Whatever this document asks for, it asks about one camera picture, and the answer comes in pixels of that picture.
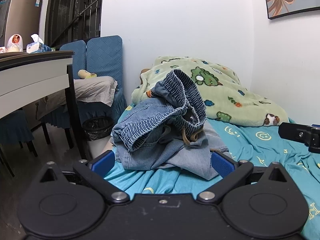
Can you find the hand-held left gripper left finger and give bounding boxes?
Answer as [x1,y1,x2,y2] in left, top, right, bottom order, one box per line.
[35,150,130,204]

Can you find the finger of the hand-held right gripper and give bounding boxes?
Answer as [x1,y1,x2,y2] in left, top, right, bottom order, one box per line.
[278,122,320,154]

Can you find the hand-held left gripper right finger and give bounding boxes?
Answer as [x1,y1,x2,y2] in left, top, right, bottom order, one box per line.
[196,151,298,204]

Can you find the blue denim jeans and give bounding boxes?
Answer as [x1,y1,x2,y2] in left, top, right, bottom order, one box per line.
[111,69,229,180]

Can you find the black-lined trash bin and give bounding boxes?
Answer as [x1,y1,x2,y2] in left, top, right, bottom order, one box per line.
[82,117,114,142]

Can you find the teal printed bed sheet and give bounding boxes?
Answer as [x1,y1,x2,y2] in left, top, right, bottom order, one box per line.
[104,102,320,240]

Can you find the green printed fleece blanket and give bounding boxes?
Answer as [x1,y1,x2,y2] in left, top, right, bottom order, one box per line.
[132,56,289,127]

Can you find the beige cloth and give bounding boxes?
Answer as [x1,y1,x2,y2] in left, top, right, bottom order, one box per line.
[37,76,118,120]

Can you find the yellow toy on chair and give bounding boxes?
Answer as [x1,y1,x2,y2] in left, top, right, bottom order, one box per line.
[78,69,98,80]

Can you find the blue covered chair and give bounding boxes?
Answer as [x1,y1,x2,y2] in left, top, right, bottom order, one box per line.
[75,35,128,130]
[0,110,35,178]
[40,40,87,150]

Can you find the grey and white table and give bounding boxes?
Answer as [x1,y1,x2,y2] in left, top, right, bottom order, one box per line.
[0,51,88,162]

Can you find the blue tissue pack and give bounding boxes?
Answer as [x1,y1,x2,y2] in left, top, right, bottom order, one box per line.
[26,34,52,54]

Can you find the white egg-shaped gadget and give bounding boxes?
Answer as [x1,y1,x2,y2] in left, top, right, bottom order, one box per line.
[5,34,24,53]

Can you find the dark window grille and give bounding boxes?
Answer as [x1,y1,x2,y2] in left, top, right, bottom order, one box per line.
[46,0,105,52]

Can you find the silver fridge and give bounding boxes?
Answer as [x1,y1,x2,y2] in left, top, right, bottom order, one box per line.
[0,0,43,52]

